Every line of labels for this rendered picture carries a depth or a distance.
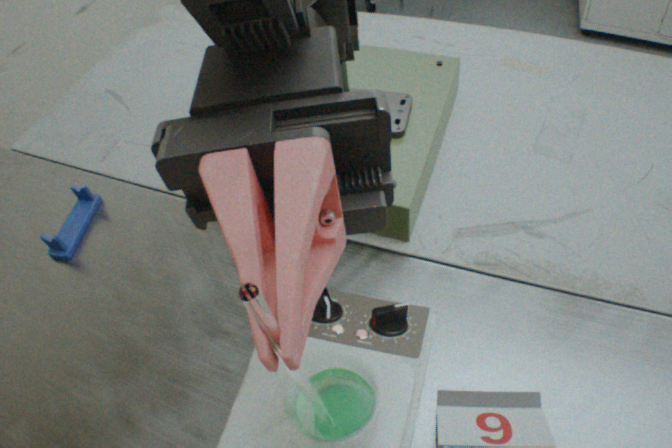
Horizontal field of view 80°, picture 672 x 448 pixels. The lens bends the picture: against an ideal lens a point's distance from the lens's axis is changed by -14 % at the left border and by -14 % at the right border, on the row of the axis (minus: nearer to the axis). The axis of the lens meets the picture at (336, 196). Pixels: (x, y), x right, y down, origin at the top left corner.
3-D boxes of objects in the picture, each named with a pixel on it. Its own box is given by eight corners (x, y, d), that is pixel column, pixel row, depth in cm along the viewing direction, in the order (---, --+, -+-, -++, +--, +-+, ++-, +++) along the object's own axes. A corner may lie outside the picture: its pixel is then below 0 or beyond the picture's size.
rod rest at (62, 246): (84, 197, 58) (71, 180, 56) (103, 198, 58) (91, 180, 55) (50, 258, 52) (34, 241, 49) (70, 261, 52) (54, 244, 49)
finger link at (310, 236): (344, 319, 12) (325, 100, 18) (110, 337, 13) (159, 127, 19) (361, 386, 18) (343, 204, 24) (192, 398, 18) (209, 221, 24)
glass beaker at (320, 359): (376, 379, 31) (370, 334, 25) (390, 456, 27) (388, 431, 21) (292, 392, 31) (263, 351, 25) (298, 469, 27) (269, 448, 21)
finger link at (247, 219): (416, 310, 12) (375, 94, 18) (168, 334, 13) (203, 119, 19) (410, 380, 18) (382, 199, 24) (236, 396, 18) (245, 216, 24)
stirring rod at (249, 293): (328, 425, 28) (236, 279, 13) (338, 425, 28) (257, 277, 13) (329, 434, 28) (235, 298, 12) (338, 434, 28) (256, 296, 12)
